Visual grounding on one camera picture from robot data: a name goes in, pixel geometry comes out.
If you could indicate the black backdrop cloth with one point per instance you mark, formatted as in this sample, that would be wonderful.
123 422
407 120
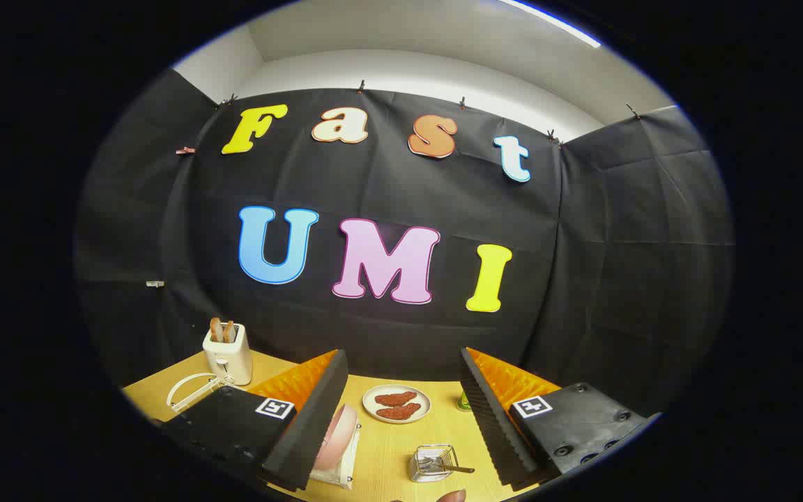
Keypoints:
387 188

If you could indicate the pink plate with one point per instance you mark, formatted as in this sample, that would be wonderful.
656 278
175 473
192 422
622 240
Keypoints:
339 432

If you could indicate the white toaster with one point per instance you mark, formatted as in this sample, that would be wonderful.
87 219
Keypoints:
228 359

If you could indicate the white plate with speckled rim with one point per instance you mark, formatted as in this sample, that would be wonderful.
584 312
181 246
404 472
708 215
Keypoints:
369 404

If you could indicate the brown toast slice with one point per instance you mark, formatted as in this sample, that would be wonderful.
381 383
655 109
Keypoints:
228 332
215 330

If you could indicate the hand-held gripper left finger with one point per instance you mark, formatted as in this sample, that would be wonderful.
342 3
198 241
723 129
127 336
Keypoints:
314 425

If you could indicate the red-brown meat piece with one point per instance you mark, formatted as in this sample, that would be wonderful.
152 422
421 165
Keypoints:
394 399
398 412

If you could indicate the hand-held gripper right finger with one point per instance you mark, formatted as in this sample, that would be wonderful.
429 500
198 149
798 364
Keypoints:
492 425

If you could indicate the green label drink bottle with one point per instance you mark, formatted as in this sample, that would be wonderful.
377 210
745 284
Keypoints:
464 403

